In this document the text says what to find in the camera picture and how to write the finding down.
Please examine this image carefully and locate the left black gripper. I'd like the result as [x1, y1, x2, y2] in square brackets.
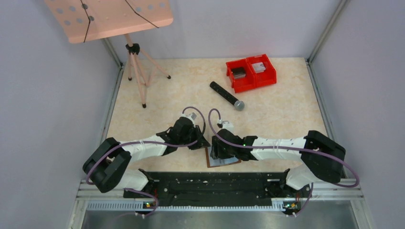
[179, 125, 211, 150]

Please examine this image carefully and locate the brown leather card holder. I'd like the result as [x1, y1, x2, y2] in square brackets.
[205, 147, 241, 168]

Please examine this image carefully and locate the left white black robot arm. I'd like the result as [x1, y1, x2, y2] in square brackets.
[82, 114, 210, 197]

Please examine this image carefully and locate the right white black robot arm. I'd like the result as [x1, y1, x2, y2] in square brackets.
[211, 129, 346, 197]

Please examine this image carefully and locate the black handheld microphone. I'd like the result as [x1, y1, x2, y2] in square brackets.
[209, 81, 245, 111]

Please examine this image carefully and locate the left red plastic bin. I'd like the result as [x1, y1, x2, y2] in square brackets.
[226, 58, 256, 93]

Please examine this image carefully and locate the red plastic bin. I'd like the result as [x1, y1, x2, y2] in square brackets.
[226, 58, 256, 93]
[247, 54, 277, 88]

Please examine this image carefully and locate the right red plastic bin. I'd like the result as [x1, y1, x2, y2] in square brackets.
[247, 54, 277, 88]

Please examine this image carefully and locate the pink music stand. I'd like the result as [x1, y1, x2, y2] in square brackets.
[45, 0, 174, 108]

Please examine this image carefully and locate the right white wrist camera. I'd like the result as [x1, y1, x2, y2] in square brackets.
[217, 119, 234, 133]

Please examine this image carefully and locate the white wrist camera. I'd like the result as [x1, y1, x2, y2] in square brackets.
[217, 119, 234, 133]
[186, 113, 197, 122]

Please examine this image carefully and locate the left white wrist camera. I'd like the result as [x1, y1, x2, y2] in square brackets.
[186, 113, 197, 122]

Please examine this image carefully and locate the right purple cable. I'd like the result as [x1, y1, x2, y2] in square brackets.
[208, 108, 361, 217]

